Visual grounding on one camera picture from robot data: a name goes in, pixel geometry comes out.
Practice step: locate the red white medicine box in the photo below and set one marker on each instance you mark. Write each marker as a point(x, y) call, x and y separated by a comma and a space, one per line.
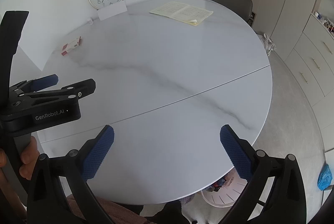
point(71, 46)

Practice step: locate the white tote bag on floor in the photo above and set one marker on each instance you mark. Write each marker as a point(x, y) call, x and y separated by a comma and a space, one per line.
point(268, 44)

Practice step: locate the person's left hand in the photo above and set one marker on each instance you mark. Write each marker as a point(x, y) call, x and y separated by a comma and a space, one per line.
point(29, 156)

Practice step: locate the blue plastic bag on floor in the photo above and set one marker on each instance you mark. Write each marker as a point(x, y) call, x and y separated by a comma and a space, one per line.
point(325, 177)

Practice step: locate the white card stand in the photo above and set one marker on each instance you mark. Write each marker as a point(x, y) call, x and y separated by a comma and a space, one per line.
point(112, 10)

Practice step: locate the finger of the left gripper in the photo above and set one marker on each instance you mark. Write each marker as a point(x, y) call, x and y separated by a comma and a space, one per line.
point(34, 85)
point(80, 89)

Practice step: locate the open notebook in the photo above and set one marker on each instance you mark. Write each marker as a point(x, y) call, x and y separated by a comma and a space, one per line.
point(181, 12)

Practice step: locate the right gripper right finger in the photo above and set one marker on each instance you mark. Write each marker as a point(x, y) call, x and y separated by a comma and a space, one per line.
point(274, 192)

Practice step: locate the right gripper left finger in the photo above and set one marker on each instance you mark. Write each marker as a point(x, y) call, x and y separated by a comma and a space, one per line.
point(47, 202)

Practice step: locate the pink white trash bin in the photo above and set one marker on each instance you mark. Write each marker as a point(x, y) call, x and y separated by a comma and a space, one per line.
point(224, 192)

